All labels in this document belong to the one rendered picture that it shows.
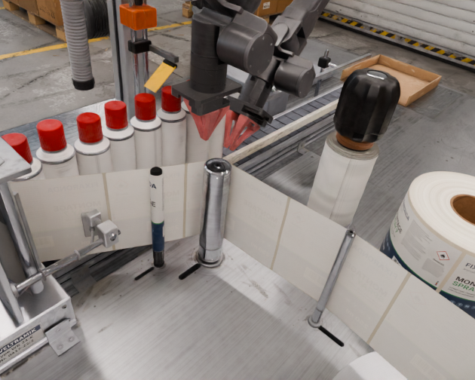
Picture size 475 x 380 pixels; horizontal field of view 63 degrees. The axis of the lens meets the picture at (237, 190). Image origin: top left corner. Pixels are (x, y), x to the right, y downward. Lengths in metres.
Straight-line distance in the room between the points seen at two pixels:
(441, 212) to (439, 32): 4.53
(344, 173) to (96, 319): 0.42
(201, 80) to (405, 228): 0.38
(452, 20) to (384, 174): 4.10
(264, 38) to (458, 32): 4.57
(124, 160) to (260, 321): 0.33
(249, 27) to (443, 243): 0.39
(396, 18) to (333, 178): 4.68
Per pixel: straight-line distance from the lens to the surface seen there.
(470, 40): 5.04
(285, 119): 1.07
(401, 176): 1.07
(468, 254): 0.60
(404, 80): 1.68
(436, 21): 5.12
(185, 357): 0.56
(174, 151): 0.71
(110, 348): 0.57
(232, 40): 0.56
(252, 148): 0.87
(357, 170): 0.63
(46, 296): 0.55
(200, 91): 0.62
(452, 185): 0.72
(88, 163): 0.61
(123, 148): 0.64
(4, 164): 0.42
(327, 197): 0.66
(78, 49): 0.68
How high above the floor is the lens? 1.37
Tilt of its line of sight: 39 degrees down
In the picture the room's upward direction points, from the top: 8 degrees clockwise
